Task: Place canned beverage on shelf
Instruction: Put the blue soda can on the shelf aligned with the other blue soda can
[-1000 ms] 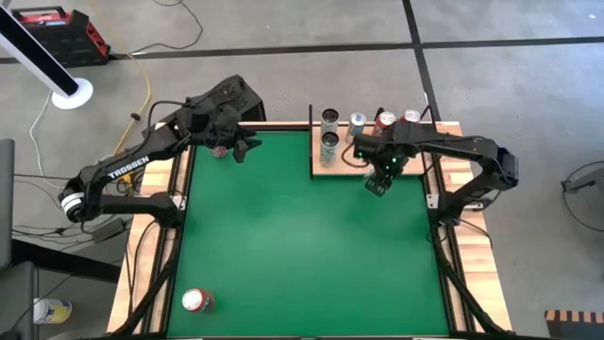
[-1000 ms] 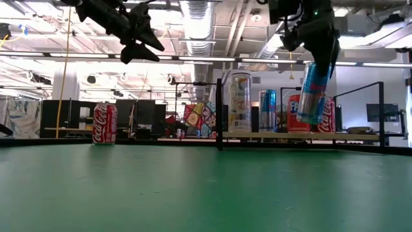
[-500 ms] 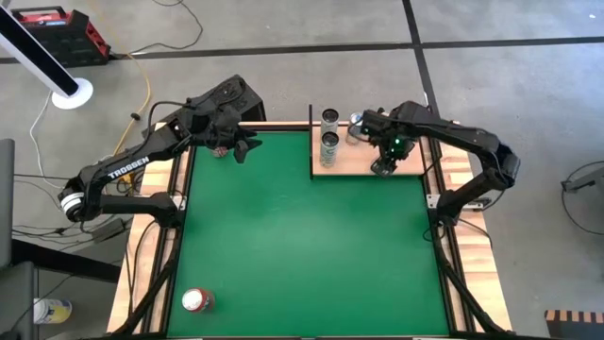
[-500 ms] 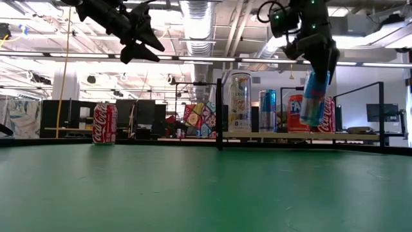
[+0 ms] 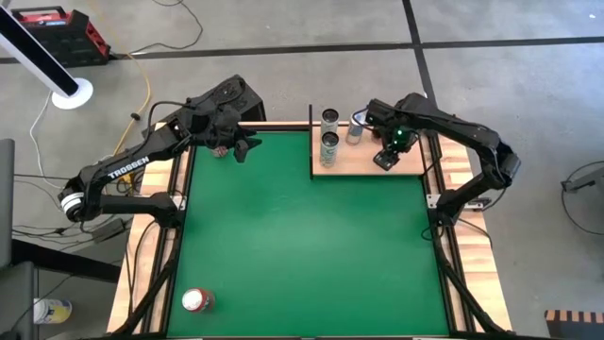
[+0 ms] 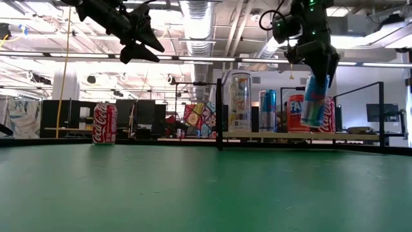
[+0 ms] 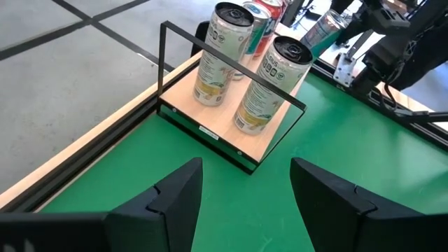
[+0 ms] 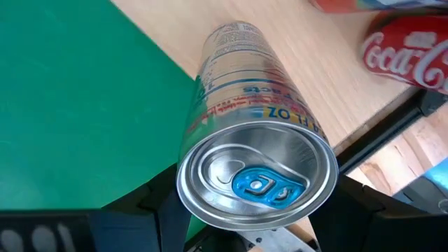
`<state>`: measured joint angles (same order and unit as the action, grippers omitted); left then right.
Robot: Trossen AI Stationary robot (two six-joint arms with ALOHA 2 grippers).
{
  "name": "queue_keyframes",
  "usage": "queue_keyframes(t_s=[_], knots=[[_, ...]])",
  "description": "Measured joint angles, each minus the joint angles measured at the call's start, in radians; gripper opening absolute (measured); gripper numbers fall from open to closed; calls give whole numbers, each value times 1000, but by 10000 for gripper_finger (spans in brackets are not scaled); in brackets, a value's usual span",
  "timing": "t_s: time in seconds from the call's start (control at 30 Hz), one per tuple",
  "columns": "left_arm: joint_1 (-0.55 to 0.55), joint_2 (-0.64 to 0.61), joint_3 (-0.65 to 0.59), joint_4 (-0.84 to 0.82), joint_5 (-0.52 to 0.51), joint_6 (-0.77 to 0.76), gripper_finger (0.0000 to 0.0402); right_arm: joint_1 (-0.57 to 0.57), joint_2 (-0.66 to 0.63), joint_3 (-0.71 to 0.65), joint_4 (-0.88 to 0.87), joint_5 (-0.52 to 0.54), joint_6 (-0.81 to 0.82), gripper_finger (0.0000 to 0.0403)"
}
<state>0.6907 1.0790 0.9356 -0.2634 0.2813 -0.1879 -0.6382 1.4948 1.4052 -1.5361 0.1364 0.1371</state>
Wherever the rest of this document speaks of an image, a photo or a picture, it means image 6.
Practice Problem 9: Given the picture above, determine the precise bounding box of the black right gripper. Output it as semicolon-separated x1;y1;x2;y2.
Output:
272;14;341;88

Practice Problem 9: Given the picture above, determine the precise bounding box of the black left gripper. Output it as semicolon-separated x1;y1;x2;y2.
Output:
111;3;165;64

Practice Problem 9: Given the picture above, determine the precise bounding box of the blue silver Red Bull can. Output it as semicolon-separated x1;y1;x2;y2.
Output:
258;89;277;133
301;74;331;128

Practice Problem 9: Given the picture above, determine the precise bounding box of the Star Wars Coca-Cola can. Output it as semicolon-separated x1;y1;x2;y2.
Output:
314;96;336;133

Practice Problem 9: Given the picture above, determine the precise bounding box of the orange Fanta can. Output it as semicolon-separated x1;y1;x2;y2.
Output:
286;94;312;133

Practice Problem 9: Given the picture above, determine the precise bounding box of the tall Celsius can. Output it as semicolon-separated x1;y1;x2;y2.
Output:
228;72;252;133

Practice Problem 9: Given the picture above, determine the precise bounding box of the light wooden shelf board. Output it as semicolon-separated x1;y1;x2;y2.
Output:
221;131;380;141

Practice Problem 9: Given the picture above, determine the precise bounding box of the long ceiling light strip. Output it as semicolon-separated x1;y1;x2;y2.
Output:
0;51;412;68

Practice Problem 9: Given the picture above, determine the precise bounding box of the black cabinet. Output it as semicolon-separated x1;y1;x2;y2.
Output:
115;99;167;139
40;99;94;139

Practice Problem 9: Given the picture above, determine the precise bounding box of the black computer monitor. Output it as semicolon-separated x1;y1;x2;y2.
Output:
366;102;400;123

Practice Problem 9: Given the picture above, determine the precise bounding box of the red Coca-Cola can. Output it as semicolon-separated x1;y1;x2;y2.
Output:
92;102;118;145

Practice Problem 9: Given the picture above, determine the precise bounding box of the colourful patchwork quilt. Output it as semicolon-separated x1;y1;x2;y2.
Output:
183;102;217;139

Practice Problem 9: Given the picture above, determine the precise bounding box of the green table mat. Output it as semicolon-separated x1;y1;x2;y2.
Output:
0;143;412;232

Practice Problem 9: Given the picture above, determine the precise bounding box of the silver ventilation duct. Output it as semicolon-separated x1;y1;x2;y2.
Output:
180;0;215;101

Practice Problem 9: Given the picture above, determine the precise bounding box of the yellow hanging cable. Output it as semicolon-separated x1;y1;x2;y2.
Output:
56;6;72;139

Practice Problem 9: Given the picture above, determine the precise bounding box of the black table frame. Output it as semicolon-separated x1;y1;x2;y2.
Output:
0;137;412;156

